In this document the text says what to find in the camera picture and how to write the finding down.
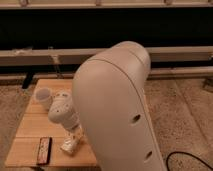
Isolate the white plastic bottle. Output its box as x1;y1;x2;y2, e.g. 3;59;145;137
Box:
61;134;82;155

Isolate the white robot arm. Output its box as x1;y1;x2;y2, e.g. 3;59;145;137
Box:
48;41;167;171

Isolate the wooden table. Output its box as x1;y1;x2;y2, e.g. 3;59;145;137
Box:
4;78;99;168

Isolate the white plastic cup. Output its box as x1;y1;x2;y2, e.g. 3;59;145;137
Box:
34;87;53;110

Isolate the long wooden bench rail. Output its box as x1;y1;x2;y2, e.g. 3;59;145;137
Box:
0;46;213;66

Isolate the black cable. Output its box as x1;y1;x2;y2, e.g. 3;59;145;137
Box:
165;151;213;171

